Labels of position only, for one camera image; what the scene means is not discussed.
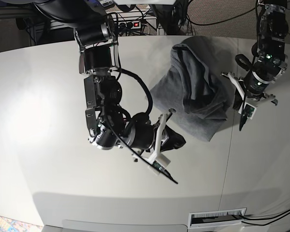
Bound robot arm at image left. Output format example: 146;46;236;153
34;0;185;171

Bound table cable grommet box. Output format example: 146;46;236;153
188;208;247;229

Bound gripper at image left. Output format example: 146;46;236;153
121;108;186;166

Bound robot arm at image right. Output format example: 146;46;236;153
224;0;289;115

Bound black power strip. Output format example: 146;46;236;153
119;21;142;29

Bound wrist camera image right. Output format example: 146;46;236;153
238;102;257;119

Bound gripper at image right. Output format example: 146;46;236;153
221;69;278;111

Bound black cables at table edge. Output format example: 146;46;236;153
240;205;290;227

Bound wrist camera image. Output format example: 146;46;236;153
238;102;257;119
147;154;171;175

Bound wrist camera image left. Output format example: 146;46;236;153
147;154;171;175

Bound grey T-shirt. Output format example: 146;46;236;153
150;36;232;142

